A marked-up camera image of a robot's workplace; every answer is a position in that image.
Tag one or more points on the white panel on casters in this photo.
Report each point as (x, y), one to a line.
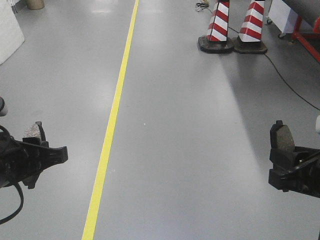
(282, 16)

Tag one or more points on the red white traffic cone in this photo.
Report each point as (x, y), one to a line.
(249, 38)
(216, 40)

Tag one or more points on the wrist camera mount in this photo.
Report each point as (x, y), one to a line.
(3, 108)
(317, 124)

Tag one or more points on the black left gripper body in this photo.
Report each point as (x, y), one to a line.
(18, 160)

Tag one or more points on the dark grey brake pad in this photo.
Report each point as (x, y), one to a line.
(281, 137)
(35, 134)

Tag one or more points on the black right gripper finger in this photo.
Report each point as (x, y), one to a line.
(284, 160)
(284, 180)

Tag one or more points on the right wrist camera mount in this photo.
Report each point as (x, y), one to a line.
(317, 124)

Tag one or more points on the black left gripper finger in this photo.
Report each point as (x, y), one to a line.
(49, 157)
(30, 181)

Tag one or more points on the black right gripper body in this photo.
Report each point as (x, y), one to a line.
(306, 177)

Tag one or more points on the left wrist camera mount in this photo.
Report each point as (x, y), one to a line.
(3, 108)

